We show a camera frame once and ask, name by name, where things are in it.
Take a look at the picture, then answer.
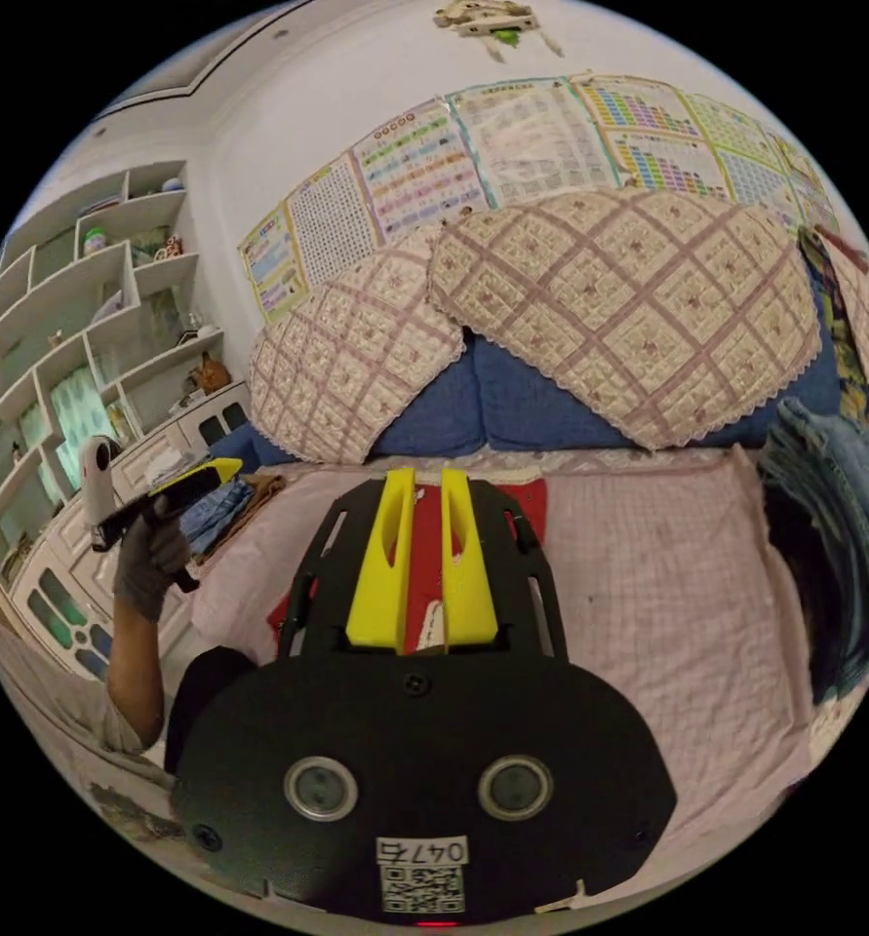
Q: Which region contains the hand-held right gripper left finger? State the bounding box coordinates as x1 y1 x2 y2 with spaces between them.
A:
344 467 416 652

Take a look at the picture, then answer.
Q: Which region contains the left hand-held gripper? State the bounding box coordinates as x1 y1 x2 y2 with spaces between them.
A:
90 456 246 595

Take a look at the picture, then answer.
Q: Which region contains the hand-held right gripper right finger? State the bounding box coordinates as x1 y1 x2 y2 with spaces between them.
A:
439 467 501 650

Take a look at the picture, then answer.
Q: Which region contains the red sweater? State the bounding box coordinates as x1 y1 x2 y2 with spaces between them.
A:
267 473 550 653

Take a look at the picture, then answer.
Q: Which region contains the person's left forearm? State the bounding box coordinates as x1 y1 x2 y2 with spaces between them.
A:
104 593 169 749

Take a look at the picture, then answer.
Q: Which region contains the person's left hand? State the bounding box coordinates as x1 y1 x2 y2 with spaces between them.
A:
111 495 195 625

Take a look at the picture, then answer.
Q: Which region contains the pile of clothes with brown garment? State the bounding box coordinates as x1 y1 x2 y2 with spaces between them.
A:
179 471 289 566

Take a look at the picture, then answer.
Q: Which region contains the blue pillow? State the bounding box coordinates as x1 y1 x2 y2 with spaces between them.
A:
364 341 484 463
474 329 845 451

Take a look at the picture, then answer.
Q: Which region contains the small quilted checked pillow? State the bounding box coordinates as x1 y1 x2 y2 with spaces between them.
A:
247 224 469 466

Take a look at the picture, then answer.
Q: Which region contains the white cupboard with glass doors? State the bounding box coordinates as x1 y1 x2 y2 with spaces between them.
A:
8 379 259 683

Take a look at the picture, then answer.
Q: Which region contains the bed with pink checked quilt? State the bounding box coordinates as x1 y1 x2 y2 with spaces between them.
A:
163 446 823 878

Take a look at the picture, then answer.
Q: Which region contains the person's body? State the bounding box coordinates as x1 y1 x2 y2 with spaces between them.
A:
0 612 261 778

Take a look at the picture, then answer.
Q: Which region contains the large quilted checked pillow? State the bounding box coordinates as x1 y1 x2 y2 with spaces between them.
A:
427 186 824 451

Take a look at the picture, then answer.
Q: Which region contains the pile of clothes with jeans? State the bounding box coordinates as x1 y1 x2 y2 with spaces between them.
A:
759 398 869 708

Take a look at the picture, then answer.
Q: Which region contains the colourful printed cushion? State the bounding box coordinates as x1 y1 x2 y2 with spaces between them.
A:
798 224 869 440

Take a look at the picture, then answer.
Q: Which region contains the ceiling lamp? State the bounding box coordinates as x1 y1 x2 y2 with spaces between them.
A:
432 0 566 61

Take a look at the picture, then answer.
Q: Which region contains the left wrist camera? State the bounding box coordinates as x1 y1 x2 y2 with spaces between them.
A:
79 435 125 547

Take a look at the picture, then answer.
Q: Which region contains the white wall shelf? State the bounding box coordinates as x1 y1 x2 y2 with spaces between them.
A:
0 160 227 586

